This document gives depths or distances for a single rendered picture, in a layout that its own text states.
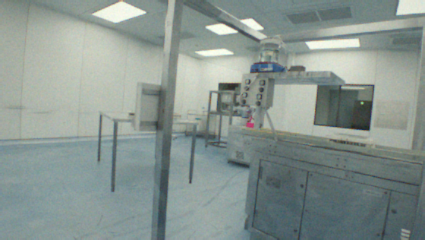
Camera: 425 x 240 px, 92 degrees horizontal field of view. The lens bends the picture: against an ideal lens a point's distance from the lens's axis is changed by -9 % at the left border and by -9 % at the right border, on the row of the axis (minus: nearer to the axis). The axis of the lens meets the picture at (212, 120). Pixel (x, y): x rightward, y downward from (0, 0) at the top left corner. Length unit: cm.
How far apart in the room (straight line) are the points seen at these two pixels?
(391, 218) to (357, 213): 16
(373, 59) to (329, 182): 550
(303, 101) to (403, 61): 254
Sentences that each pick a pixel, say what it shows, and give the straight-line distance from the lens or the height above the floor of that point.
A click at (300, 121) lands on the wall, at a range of 681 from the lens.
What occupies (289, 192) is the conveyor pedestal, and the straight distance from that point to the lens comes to 162.
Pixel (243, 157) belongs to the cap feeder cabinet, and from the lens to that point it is 432.
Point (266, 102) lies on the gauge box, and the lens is 156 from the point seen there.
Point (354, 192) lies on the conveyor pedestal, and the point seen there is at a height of 66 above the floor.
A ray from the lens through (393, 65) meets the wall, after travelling 676.
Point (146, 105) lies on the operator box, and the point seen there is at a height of 104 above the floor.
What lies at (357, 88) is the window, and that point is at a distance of 666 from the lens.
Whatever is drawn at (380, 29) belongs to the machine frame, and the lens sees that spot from 178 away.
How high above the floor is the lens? 106
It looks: 3 degrees down
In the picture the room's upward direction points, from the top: 5 degrees clockwise
